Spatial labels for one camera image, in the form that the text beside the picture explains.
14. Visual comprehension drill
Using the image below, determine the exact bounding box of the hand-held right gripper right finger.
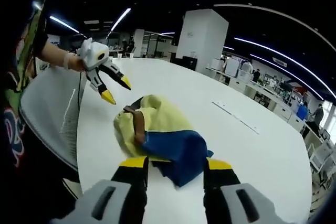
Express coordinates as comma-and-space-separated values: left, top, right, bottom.
203, 156, 281, 224

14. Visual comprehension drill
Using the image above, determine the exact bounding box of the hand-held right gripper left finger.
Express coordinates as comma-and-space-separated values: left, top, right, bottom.
70, 155, 150, 224

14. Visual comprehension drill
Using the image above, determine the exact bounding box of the yellow and blue cloth bag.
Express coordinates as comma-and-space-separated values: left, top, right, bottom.
112, 93, 215, 188

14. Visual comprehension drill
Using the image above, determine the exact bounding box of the person's left hand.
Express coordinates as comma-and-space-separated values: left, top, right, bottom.
68, 55, 88, 73

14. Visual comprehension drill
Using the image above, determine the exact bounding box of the grey mesh chair back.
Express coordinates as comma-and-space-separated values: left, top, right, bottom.
19, 69, 88, 173

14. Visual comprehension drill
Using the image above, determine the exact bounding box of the black box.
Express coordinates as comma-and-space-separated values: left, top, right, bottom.
170, 51, 198, 72

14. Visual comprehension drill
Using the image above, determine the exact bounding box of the person's printed dark shirt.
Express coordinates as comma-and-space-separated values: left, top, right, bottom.
0, 0, 51, 175

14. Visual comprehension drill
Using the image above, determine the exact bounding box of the white square pillar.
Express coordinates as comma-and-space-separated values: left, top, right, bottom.
175, 8, 229, 65

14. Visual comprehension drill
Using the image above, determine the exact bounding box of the white office chair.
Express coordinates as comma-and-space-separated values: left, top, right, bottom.
306, 129, 336, 190

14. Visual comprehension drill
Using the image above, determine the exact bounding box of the blue bin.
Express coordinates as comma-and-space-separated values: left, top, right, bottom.
296, 105, 309, 120

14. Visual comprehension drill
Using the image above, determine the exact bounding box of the row of white desks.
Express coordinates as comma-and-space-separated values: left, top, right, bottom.
205, 57, 316, 133

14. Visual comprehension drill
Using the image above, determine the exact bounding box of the long ceiling light strip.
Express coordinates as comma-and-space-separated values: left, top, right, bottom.
233, 36, 325, 101

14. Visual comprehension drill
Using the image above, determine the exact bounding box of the thin black cable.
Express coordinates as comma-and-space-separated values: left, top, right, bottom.
76, 72, 81, 110

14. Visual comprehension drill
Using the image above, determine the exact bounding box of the table cable slot cover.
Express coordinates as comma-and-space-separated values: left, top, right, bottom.
211, 101, 261, 134

